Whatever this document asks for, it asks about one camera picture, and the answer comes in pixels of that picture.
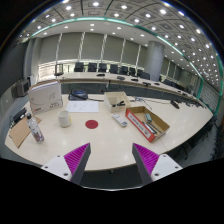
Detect row of black office chairs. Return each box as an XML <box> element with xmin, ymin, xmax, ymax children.
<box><xmin>73</xmin><ymin>61</ymin><xmax>174</xmax><ymax>87</ymax></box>

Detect white cup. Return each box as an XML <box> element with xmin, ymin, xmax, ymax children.
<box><xmin>57</xmin><ymin>109</ymin><xmax>73</xmax><ymax>129</ymax></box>

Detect white carton box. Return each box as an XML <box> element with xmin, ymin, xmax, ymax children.
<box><xmin>27</xmin><ymin>79</ymin><xmax>64</xmax><ymax>116</ymax></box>

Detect black power adapter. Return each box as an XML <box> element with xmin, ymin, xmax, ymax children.
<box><xmin>9</xmin><ymin>107</ymin><xmax>28</xmax><ymax>126</ymax></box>

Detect grey box monitor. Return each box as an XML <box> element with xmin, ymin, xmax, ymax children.
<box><xmin>14</xmin><ymin>79</ymin><xmax>32</xmax><ymax>98</ymax></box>

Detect white paper sheet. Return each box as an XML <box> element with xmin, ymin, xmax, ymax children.
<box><xmin>65</xmin><ymin>100</ymin><xmax>100</xmax><ymax>114</ymax></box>

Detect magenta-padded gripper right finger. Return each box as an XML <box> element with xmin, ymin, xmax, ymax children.
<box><xmin>131</xmin><ymin>142</ymin><xmax>183</xmax><ymax>185</ymax></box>

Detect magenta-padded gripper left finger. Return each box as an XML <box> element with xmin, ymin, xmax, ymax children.
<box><xmin>40</xmin><ymin>142</ymin><xmax>92</xmax><ymax>186</ymax></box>

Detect flat brown cardboard sheet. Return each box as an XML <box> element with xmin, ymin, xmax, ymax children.
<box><xmin>8</xmin><ymin>114</ymin><xmax>43</xmax><ymax>149</ymax></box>

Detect open beige cardboard box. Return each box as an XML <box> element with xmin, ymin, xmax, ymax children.
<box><xmin>103</xmin><ymin>91</ymin><xmax>132</xmax><ymax>114</ymax></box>

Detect clear bottle with black cap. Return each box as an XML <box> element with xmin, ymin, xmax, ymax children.
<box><xmin>26</xmin><ymin>113</ymin><xmax>45</xmax><ymax>145</ymax></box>

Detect long curved conference desk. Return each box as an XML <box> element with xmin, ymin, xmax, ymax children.
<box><xmin>57</xmin><ymin>71</ymin><xmax>205</xmax><ymax>108</ymax></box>

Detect open red-sided cardboard box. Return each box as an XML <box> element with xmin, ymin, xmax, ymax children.
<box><xmin>125</xmin><ymin>105</ymin><xmax>171</xmax><ymax>144</ymax></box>

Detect black desk device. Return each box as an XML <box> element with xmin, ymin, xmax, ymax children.
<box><xmin>68</xmin><ymin>89</ymin><xmax>89</xmax><ymax>102</ymax></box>

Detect dark long tool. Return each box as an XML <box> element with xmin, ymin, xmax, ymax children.
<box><xmin>143</xmin><ymin>120</ymin><xmax>163</xmax><ymax>135</ymax></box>

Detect ceiling lights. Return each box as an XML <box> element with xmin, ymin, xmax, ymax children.
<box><xmin>19</xmin><ymin>0</ymin><xmax>221</xmax><ymax>81</ymax></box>

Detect flat round red coaster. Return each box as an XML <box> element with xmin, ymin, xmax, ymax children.
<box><xmin>84</xmin><ymin>119</ymin><xmax>99</xmax><ymax>130</ymax></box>

